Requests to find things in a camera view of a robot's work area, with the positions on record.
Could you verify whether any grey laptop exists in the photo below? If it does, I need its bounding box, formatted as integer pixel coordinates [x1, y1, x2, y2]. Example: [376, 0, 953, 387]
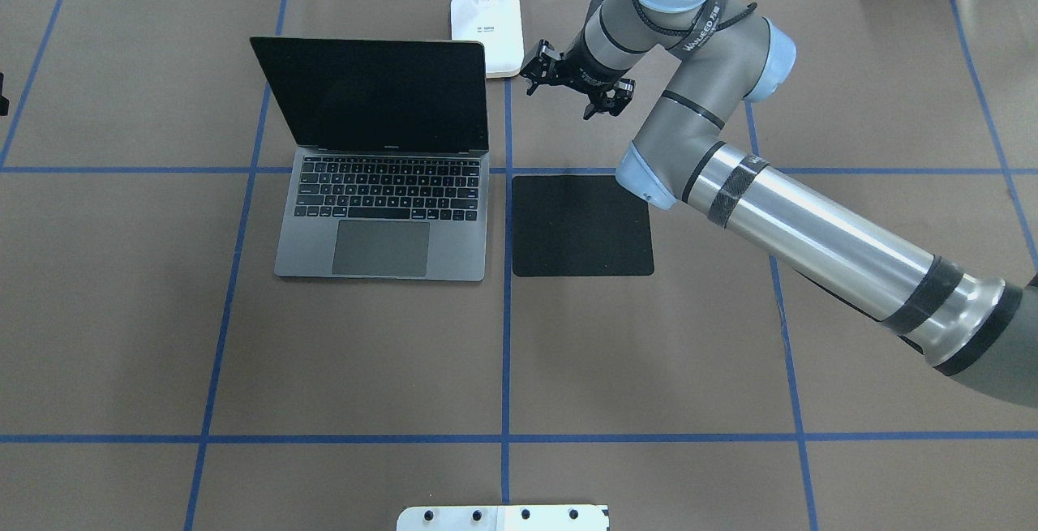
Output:
[250, 36, 491, 282]

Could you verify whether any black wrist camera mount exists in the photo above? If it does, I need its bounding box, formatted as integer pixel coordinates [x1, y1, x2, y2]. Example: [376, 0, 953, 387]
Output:
[519, 33, 635, 120]

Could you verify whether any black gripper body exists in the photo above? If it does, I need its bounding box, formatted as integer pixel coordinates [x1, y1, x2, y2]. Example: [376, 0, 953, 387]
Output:
[559, 45, 618, 96]

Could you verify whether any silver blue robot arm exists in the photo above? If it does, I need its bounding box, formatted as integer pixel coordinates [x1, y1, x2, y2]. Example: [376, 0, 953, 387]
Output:
[548, 0, 1037, 408]

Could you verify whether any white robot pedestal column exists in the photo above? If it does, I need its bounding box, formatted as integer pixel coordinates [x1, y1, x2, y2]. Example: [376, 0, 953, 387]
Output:
[397, 503, 611, 530]

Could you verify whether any white desk lamp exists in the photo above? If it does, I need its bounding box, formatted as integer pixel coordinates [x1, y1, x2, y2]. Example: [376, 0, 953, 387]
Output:
[449, 0, 524, 78]

